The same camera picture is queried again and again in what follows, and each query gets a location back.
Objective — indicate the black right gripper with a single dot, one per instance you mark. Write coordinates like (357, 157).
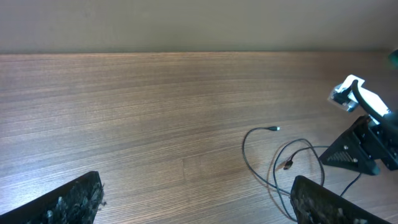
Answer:
(362, 143)

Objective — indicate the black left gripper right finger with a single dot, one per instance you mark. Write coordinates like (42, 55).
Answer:
(314, 204)

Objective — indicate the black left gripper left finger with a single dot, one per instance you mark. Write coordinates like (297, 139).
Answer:
(77, 201)

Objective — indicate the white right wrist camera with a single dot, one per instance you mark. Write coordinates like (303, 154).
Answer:
(343, 96)

